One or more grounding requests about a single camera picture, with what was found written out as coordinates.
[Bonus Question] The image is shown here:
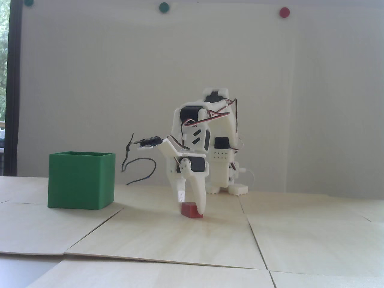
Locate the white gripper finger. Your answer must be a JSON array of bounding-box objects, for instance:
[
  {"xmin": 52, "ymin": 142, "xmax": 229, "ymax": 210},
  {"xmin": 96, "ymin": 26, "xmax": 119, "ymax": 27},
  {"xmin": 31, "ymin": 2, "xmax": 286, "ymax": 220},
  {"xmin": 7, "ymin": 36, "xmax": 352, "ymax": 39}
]
[
  {"xmin": 181, "ymin": 160, "xmax": 207, "ymax": 215},
  {"xmin": 171, "ymin": 177, "xmax": 187, "ymax": 204}
]

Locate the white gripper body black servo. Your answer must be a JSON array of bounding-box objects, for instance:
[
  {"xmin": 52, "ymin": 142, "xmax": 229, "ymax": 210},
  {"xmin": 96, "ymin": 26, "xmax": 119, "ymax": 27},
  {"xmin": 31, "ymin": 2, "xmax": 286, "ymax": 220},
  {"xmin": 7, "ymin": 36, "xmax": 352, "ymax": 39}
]
[{"xmin": 166, "ymin": 154, "xmax": 209, "ymax": 180}]

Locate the red block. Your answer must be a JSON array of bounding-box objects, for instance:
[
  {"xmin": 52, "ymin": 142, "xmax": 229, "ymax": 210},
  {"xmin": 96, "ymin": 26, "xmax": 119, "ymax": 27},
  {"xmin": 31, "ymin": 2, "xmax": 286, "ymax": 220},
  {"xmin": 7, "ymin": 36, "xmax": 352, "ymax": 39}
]
[{"xmin": 181, "ymin": 202, "xmax": 204, "ymax": 218}]

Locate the green open box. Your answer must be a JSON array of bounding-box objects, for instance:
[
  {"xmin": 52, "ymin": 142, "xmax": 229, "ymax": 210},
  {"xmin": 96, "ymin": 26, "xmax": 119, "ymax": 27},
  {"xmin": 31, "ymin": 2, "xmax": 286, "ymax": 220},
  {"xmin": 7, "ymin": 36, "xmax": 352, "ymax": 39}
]
[{"xmin": 47, "ymin": 151, "xmax": 116, "ymax": 210}]

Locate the wrist camera on white mount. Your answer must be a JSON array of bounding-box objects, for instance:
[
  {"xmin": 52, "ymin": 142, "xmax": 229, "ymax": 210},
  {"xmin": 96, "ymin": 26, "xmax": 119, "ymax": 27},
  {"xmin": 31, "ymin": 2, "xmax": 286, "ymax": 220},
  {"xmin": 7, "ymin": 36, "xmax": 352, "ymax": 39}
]
[{"xmin": 137, "ymin": 136, "xmax": 183, "ymax": 156}]

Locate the red white black servo cable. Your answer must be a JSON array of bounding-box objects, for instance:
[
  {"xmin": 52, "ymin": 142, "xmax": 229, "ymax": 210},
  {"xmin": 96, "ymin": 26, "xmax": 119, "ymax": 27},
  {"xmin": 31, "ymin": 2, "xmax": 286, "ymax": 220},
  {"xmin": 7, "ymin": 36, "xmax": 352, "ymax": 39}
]
[{"xmin": 180, "ymin": 99, "xmax": 240, "ymax": 150}]

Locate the white power cable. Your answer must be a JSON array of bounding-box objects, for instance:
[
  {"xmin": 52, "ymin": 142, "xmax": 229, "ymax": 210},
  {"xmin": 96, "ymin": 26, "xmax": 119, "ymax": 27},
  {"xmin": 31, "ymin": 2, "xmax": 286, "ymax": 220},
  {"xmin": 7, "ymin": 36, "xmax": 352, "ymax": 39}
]
[{"xmin": 244, "ymin": 169, "xmax": 255, "ymax": 191}]

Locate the thin black camera cable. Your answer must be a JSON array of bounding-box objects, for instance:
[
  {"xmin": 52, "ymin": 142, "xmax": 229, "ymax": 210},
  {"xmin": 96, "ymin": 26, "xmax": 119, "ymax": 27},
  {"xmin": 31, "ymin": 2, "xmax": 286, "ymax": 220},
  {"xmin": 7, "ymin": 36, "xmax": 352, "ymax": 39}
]
[{"xmin": 121, "ymin": 133, "xmax": 158, "ymax": 185}]

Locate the black window frame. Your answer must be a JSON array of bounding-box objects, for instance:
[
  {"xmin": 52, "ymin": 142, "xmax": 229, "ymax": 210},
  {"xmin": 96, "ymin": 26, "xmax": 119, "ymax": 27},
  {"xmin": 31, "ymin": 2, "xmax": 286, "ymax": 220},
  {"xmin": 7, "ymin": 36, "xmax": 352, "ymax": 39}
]
[{"xmin": 4, "ymin": 0, "xmax": 23, "ymax": 177}]

